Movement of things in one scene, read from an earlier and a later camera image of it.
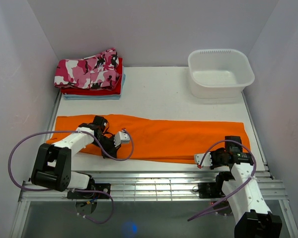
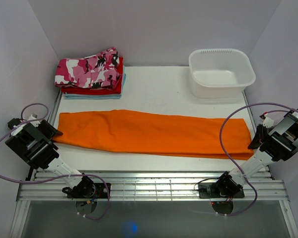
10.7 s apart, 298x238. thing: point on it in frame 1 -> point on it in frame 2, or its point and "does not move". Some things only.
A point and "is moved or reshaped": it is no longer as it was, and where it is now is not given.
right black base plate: (209, 190) does not move
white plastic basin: (219, 73) does not move
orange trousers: (162, 139) is moved or reshaped
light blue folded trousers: (92, 97) does not move
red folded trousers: (78, 91) does not move
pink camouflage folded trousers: (99, 72) does not move
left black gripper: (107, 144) -> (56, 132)
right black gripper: (212, 153) -> (260, 134)
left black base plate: (105, 187) does not move
